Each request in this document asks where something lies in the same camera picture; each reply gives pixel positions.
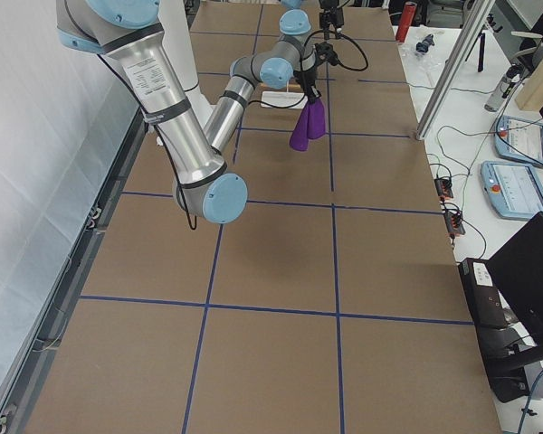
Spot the near blue teach pendant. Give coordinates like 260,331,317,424
481,161,543,221

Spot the purple towel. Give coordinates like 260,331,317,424
289,99,327,152

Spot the black laptop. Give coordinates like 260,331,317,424
486,212,543,342

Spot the red cylinder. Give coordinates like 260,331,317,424
395,1,417,43

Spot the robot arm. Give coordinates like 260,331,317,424
56,1,326,226
280,0,347,30

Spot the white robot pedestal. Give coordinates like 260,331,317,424
158,0,213,127

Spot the far blue teach pendant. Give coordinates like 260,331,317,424
494,116,543,167

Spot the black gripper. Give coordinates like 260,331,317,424
298,67,321,102
319,0,344,28

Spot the black box device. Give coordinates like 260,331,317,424
458,258,519,330

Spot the aluminium frame post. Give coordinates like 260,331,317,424
415,0,495,140

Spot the blue teach pendant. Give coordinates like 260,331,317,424
481,161,543,221
494,116,543,167

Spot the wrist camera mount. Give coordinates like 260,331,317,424
314,42,340,66

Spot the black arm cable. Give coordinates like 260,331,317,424
300,27,370,73

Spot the white towel rack base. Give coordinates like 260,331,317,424
260,90,308,109

